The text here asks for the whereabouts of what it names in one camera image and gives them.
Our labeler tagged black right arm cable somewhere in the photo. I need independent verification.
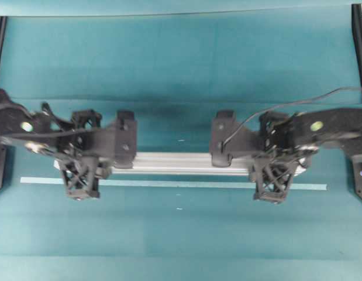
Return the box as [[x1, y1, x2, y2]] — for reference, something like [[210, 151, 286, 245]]
[[220, 86, 362, 147]]

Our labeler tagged silver aluminium extrusion rail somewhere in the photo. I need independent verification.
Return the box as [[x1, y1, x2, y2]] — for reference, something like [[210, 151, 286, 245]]
[[53, 151, 306, 177]]

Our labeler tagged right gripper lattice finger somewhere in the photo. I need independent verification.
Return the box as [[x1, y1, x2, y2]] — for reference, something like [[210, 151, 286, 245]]
[[259, 111, 289, 132], [252, 159, 295, 204]]

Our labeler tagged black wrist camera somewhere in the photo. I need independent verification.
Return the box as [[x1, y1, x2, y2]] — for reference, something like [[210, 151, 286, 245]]
[[209, 110, 236, 168], [114, 111, 137, 169]]

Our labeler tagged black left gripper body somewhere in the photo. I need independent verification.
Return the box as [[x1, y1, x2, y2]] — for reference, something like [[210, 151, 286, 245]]
[[50, 116, 115, 162]]

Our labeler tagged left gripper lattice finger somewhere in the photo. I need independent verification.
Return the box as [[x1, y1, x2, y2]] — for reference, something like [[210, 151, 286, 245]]
[[71, 109, 102, 129], [60, 156, 99, 201]]

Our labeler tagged teal table cloth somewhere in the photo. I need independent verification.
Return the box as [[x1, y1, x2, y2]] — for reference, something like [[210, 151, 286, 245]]
[[0, 1, 362, 280]]

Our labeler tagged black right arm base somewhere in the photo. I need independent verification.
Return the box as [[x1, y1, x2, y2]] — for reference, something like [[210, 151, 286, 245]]
[[351, 155, 362, 199]]

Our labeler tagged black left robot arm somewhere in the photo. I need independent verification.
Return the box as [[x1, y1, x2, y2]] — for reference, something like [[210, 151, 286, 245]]
[[0, 89, 109, 201]]

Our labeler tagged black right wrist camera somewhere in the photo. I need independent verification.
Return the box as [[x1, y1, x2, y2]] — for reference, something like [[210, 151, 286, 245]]
[[209, 110, 236, 168]]

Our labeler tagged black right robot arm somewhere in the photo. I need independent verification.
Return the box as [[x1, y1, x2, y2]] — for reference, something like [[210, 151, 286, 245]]
[[209, 108, 362, 204]]

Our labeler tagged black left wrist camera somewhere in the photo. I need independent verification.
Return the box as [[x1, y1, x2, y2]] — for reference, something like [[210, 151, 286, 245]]
[[114, 111, 137, 169]]

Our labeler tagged light blue tape strip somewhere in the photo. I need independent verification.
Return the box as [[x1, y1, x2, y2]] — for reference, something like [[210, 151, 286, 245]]
[[19, 176, 329, 193]]

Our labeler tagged black right frame post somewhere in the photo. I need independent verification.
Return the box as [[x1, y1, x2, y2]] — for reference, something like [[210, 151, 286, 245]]
[[351, 4, 362, 85]]

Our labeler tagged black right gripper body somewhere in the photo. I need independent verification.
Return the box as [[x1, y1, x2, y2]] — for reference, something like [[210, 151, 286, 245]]
[[227, 116, 304, 163]]

